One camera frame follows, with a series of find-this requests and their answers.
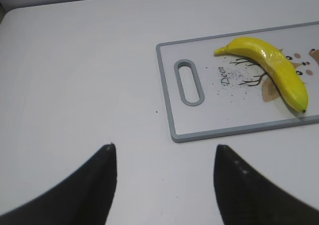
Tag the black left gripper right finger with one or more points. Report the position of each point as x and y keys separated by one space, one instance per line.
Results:
x=245 y=197

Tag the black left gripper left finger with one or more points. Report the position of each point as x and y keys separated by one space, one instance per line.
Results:
x=83 y=198

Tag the yellow plastic banana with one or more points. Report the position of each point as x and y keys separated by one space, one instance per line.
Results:
x=275 y=65

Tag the white grey-rimmed cutting board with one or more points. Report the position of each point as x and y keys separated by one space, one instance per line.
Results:
x=209 y=96

